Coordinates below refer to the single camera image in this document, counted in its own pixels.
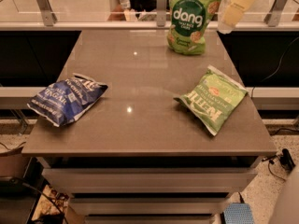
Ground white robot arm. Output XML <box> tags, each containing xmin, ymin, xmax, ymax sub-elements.
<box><xmin>218</xmin><ymin>0</ymin><xmax>299</xmax><ymax>224</ymax></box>

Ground black power strip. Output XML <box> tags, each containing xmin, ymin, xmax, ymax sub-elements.
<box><xmin>279</xmin><ymin>148</ymin><xmax>295</xmax><ymax>171</ymax></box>

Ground grey drawer cabinet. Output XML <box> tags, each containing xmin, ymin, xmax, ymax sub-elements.
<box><xmin>36</xmin><ymin>155</ymin><xmax>263</xmax><ymax>224</ymax></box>

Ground left metal railing bracket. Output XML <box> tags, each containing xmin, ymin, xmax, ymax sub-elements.
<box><xmin>36</xmin><ymin>0</ymin><xmax>57</xmax><ymax>26</ymax></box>

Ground middle metal railing bracket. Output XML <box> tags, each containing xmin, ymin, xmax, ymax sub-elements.
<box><xmin>156</xmin><ymin>0</ymin><xmax>167</xmax><ymax>27</ymax></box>

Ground blue textured floor pad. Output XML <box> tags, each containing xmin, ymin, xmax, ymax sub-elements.
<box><xmin>223</xmin><ymin>203</ymin><xmax>254</xmax><ymax>224</ymax></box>

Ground right metal railing bracket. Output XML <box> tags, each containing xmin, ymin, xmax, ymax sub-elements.
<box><xmin>264</xmin><ymin>0</ymin><xmax>288</xmax><ymax>27</ymax></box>

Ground black floor cable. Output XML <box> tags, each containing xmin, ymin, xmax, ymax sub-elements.
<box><xmin>261</xmin><ymin>154</ymin><xmax>289</xmax><ymax>183</ymax></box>

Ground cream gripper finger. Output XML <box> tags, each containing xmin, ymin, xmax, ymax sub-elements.
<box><xmin>218</xmin><ymin>0</ymin><xmax>255</xmax><ymax>34</ymax></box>

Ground green Kettle potato chip bag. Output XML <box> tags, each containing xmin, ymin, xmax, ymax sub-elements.
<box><xmin>175</xmin><ymin>65</ymin><xmax>248</xmax><ymax>136</ymax></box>

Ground metal railing bracket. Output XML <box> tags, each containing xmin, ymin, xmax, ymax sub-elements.
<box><xmin>36</xmin><ymin>0</ymin><xmax>57</xmax><ymax>26</ymax></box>
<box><xmin>156</xmin><ymin>0</ymin><xmax>167</xmax><ymax>27</ymax></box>
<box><xmin>264</xmin><ymin>0</ymin><xmax>288</xmax><ymax>27</ymax></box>

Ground person in dark shirt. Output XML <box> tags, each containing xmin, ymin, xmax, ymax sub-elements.
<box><xmin>107</xmin><ymin>0</ymin><xmax>233</xmax><ymax>22</ymax></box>

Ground blue Kettle chip bag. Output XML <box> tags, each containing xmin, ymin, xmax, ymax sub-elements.
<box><xmin>27</xmin><ymin>73</ymin><xmax>108</xmax><ymax>127</ymax></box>

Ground green Dang rice chip bag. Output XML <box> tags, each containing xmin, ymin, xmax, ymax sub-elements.
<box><xmin>167</xmin><ymin>0</ymin><xmax>221</xmax><ymax>55</ymax></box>

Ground box of snack packets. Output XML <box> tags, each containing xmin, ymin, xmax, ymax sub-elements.
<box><xmin>31</xmin><ymin>185</ymin><xmax>69</xmax><ymax>224</ymax></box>

